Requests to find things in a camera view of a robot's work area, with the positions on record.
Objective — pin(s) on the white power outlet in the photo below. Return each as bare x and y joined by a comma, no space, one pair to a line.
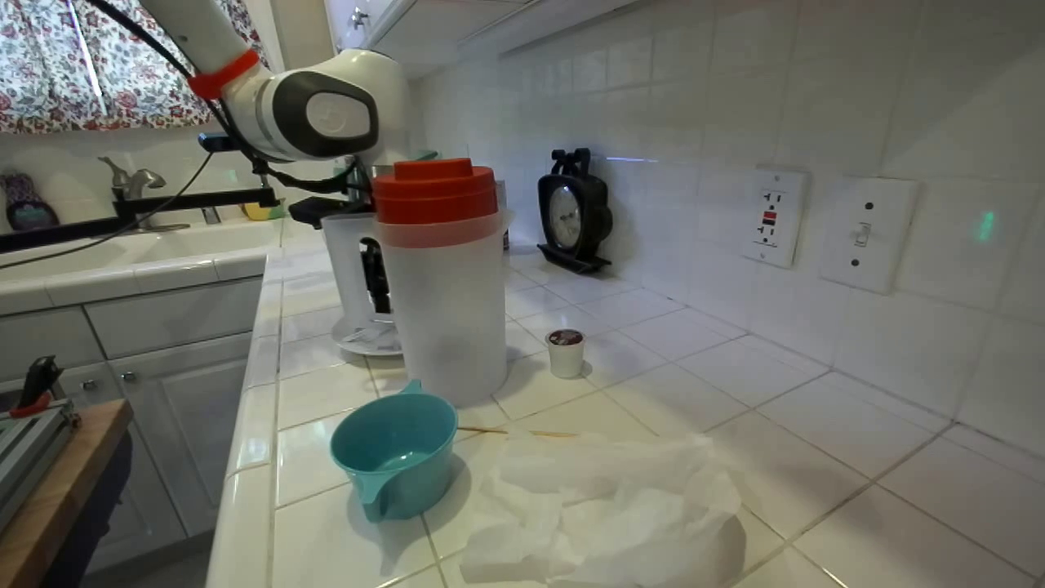
780,213

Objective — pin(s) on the blue plastic bowl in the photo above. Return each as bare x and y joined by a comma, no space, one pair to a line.
401,451

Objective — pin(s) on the clear pitcher with red lid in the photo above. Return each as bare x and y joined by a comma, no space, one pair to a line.
441,240

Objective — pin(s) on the chrome kitchen faucet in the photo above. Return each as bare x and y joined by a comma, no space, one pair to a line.
137,196

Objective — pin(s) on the white light switch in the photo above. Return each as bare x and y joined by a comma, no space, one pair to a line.
866,232

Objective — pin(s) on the small white coffee pod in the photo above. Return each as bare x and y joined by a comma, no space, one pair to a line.
565,353

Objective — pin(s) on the white cabinet drawers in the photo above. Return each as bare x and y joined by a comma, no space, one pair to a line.
178,362

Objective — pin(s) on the black rail bar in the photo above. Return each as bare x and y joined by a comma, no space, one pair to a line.
116,226

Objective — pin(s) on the floral window curtain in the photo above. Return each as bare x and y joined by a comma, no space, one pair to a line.
67,67

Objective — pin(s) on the wooden cart top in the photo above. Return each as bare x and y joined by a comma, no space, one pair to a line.
54,536

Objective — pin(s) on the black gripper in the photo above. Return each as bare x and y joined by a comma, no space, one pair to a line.
354,256

